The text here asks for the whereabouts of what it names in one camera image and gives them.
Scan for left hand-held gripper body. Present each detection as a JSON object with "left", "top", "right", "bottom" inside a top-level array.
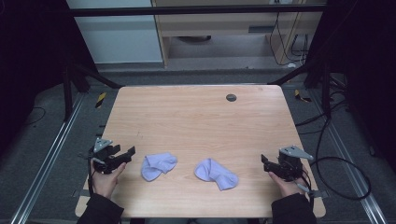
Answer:
[{"left": 88, "top": 137, "right": 125, "bottom": 175}]

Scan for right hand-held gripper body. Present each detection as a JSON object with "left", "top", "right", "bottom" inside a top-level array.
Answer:
[{"left": 275, "top": 145, "right": 315, "bottom": 183}]

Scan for light purple sock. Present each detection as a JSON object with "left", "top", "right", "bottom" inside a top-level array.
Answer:
[
  {"left": 193, "top": 157, "right": 240, "bottom": 191},
  {"left": 140, "top": 151, "right": 178, "bottom": 183}
]

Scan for person's right hand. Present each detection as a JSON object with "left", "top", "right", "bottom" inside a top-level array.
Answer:
[{"left": 267, "top": 171, "right": 308, "bottom": 199}]

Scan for person's left hand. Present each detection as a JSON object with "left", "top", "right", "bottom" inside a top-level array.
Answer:
[{"left": 91, "top": 161, "right": 128, "bottom": 200}]

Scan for grey tape strip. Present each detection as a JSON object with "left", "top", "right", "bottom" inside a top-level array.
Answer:
[
  {"left": 309, "top": 189, "right": 330, "bottom": 200},
  {"left": 72, "top": 189, "right": 92, "bottom": 199}
]

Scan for yellow black hazard tape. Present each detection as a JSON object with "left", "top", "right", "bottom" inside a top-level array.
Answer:
[
  {"left": 293, "top": 89, "right": 313, "bottom": 104},
  {"left": 94, "top": 91, "right": 107, "bottom": 109}
]

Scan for black metal stand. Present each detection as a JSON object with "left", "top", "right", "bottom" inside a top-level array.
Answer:
[
  {"left": 61, "top": 61, "right": 124, "bottom": 123},
  {"left": 268, "top": 58, "right": 333, "bottom": 118}
]

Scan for white cabinet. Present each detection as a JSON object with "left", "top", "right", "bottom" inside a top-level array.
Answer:
[{"left": 65, "top": 0, "right": 163, "bottom": 65}]

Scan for black curtain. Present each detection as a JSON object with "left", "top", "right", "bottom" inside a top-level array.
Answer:
[
  {"left": 306, "top": 0, "right": 396, "bottom": 175},
  {"left": 0, "top": 0, "right": 96, "bottom": 155}
]

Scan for light wooden desk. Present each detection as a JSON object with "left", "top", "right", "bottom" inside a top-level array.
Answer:
[{"left": 150, "top": 0, "right": 326, "bottom": 68}]

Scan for left hand-held gripper cable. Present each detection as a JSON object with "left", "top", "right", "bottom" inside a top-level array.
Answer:
[{"left": 87, "top": 154, "right": 95, "bottom": 198}]

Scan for hand-held gripper cable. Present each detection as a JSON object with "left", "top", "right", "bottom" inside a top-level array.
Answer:
[
  {"left": 87, "top": 154, "right": 95, "bottom": 198},
  {"left": 298, "top": 169, "right": 316, "bottom": 208}
]

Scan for right hand-held gripper cable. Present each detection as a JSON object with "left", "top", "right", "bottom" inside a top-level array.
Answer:
[{"left": 298, "top": 169, "right": 316, "bottom": 208}]

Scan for metal floor rail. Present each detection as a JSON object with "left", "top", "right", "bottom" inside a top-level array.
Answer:
[
  {"left": 9, "top": 92, "right": 86, "bottom": 224},
  {"left": 310, "top": 89, "right": 388, "bottom": 224}
]

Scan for black looped floor cable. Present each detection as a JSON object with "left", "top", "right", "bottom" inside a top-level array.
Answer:
[{"left": 294, "top": 101, "right": 373, "bottom": 202}]

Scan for thin black floor cable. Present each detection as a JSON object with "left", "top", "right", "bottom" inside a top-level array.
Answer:
[{"left": 25, "top": 105, "right": 48, "bottom": 127}]

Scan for black hanging cables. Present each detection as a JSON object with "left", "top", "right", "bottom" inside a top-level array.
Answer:
[{"left": 268, "top": 11, "right": 310, "bottom": 67}]

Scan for black horizontal frame bar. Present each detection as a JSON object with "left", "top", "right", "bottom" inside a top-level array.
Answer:
[{"left": 68, "top": 4, "right": 327, "bottom": 18}]

